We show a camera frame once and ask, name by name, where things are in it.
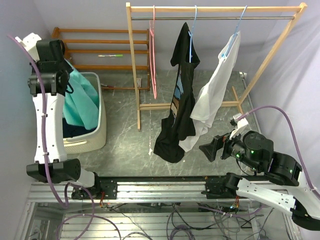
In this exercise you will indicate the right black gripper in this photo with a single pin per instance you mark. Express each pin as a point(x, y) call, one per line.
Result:
point(210, 149)

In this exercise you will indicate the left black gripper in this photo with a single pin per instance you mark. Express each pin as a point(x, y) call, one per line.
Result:
point(67, 66)

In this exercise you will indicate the black t shirt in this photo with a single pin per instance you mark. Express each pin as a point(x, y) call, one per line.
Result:
point(179, 125)

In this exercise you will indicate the teal t shirt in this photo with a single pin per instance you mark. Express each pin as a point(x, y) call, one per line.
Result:
point(81, 103)

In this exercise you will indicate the pink wire hanger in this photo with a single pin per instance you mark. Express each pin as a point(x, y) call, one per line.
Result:
point(152, 54)

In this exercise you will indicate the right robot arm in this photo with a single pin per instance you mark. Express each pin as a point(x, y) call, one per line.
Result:
point(280, 181)

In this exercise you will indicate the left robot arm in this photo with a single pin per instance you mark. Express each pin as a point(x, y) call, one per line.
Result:
point(48, 85)

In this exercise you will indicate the white t shirt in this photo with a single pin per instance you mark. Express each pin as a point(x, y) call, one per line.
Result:
point(211, 95)

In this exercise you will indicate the brown wooden shoe rack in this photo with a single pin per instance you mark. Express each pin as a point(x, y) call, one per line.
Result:
point(57, 34)

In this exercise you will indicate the green white pen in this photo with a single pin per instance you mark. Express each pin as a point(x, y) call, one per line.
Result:
point(110, 55)

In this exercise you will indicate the dark blue garment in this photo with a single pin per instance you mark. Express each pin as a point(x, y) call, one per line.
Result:
point(71, 131)

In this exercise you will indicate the cream plastic laundry basket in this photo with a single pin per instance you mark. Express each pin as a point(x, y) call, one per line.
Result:
point(95, 139)

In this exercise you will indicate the wooden clothes rack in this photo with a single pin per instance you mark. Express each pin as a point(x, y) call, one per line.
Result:
point(298, 12)

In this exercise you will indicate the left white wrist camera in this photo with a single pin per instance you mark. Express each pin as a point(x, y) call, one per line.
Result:
point(29, 43)

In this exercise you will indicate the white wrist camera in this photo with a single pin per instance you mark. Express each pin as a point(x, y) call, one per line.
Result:
point(29, 43)
point(239, 123)

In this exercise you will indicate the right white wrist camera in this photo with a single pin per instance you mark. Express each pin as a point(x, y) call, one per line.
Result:
point(239, 123)

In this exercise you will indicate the light blue wire hanger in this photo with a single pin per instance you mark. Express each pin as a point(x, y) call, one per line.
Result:
point(235, 30)

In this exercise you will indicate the aluminium rail base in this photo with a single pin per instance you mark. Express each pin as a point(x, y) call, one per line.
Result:
point(148, 190)

